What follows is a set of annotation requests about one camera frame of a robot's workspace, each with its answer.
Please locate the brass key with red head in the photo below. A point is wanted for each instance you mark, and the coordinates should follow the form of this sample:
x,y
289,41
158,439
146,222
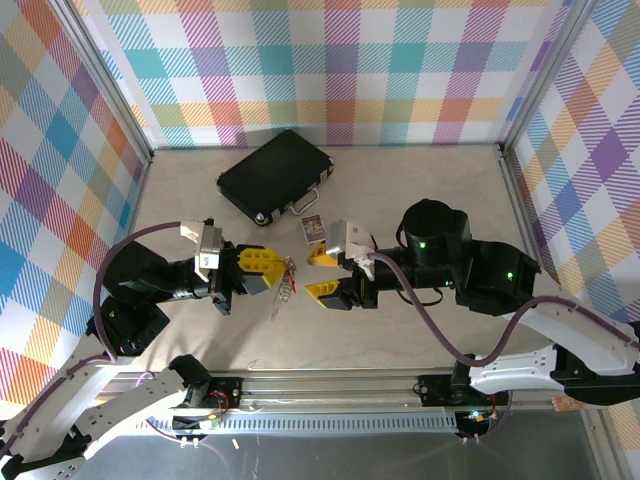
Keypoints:
x,y
293,288

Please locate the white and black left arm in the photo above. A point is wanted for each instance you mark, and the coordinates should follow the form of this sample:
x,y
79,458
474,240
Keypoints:
x,y
125,415

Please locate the small purple picture card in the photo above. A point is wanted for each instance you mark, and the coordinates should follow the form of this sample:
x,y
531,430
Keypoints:
x,y
311,230

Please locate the black hard case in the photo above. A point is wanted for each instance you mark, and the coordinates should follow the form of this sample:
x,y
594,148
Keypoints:
x,y
275,170

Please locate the small orange circuit board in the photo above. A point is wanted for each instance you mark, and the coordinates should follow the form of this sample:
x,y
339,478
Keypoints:
x,y
567,403

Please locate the long aluminium base rail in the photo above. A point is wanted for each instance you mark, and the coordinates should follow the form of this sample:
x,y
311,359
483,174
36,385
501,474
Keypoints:
x,y
325,395

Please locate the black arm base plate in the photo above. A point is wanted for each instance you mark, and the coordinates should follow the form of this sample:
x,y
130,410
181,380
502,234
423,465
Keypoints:
x,y
227,395
435,395

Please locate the aluminium corner post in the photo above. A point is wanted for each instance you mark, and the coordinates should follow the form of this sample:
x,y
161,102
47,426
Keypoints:
x,y
546,75
105,75

